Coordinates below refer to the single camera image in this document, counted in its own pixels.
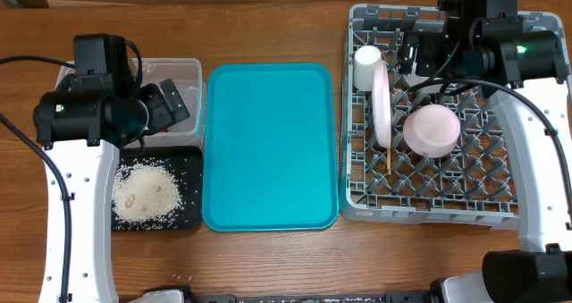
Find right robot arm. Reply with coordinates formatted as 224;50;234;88
400;0;571;302

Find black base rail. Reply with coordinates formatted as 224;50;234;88
142;284;448;303

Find clear plastic bin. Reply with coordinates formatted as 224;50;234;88
55;57;208;148

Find pink plate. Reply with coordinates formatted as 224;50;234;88
372;61;391;148

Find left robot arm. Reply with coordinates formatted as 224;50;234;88
33;34;189;302

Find teal serving tray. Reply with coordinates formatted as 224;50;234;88
202;63;339;232

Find wooden chopstick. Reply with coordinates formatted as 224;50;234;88
386;147;392;175

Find pink bowl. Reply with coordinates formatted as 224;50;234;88
403;105;460;158

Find black plastic tray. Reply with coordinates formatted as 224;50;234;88
119;147;203;230

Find grey bowl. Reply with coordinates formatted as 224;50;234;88
401;72;448;95

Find grey dish rack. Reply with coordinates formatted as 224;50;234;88
341;4;563;230

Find white rice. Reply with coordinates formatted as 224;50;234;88
112;160;186;231

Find pale green cup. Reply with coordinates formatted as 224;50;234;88
353;46;382;91

